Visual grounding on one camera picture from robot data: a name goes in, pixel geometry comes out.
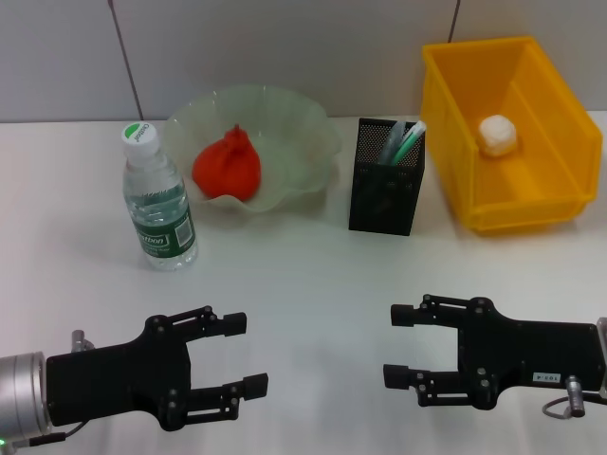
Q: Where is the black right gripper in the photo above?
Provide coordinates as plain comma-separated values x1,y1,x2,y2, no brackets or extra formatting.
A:
382,293,602,410

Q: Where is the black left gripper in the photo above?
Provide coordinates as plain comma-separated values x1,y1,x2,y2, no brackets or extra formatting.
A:
46,305,269,432

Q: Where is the clear water bottle green label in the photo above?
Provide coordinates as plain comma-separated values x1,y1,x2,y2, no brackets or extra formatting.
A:
121,120,199,271

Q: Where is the silver pen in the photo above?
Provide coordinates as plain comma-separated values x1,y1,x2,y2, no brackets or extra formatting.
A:
377,120,408,166

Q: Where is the green utility knife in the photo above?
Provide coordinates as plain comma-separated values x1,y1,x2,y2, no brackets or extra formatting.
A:
391,119,427,167

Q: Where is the white paper ball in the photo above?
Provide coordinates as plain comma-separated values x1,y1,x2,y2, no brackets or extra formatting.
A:
477,113,518,156

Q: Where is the black mesh pen holder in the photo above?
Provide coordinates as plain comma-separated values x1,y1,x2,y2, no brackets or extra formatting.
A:
348,117,427,237

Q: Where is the green translucent fruit plate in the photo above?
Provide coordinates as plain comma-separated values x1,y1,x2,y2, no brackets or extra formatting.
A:
163,83,342,214

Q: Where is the yellow plastic bin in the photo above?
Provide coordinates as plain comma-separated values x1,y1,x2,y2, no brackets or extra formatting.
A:
420,35,603,237

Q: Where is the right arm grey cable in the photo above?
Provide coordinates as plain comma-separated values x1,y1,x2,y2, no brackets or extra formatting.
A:
543,373,607,420

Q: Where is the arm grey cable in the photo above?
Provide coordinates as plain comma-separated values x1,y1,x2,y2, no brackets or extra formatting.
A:
543,373,607,420
9,423,85,449

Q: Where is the left arm grey cable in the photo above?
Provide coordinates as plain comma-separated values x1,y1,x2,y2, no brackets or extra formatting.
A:
9,423,85,449

